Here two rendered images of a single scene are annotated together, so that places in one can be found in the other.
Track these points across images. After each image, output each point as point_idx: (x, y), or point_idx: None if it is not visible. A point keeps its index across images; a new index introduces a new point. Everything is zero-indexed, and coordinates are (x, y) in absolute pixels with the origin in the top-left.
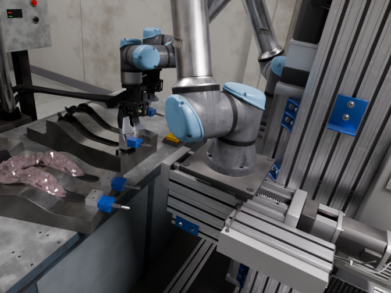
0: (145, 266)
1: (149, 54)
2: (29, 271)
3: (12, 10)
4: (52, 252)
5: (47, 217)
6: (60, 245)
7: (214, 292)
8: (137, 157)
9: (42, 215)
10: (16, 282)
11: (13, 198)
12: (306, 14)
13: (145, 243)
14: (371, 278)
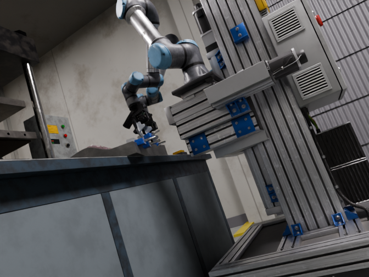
0: (206, 276)
1: (137, 73)
2: (103, 157)
3: (54, 139)
4: (114, 156)
5: (105, 155)
6: (118, 156)
7: (269, 241)
8: (155, 151)
9: (102, 155)
10: (96, 157)
11: (82, 153)
12: (200, 22)
13: (194, 243)
14: (322, 94)
